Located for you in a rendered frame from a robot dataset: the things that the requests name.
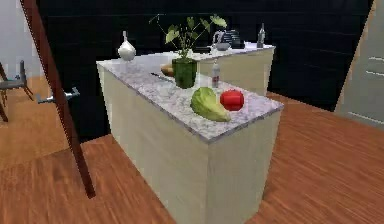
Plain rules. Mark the house plant in green pot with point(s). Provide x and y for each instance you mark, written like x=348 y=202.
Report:
x=184 y=71

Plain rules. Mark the grey bowl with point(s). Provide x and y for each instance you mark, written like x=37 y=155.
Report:
x=222 y=46

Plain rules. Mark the cream marble-top kitchen island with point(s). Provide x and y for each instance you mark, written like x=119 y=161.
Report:
x=186 y=156

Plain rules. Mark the pale grey cupboard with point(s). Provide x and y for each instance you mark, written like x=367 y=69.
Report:
x=365 y=70

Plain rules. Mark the grey chair with dark legs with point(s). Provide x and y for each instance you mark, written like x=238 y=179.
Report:
x=13 y=83

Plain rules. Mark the black kitchen knife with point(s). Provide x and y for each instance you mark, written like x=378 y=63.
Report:
x=160 y=77

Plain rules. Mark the dark glass bottle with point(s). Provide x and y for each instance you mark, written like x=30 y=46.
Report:
x=261 y=37

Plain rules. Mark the dark brown room door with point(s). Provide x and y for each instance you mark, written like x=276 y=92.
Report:
x=63 y=110

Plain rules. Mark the white round vase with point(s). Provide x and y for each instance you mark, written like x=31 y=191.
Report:
x=126 y=51

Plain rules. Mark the black coffee machine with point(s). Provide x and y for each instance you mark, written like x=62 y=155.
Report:
x=233 y=38

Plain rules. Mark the red tomato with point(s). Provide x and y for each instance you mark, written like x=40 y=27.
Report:
x=232 y=99

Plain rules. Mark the chrome sink tap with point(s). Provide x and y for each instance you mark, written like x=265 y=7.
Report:
x=216 y=38

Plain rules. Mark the brown bread loaf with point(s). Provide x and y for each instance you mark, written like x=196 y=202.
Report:
x=167 y=70

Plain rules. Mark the green lettuce head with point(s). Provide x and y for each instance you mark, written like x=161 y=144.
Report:
x=206 y=103

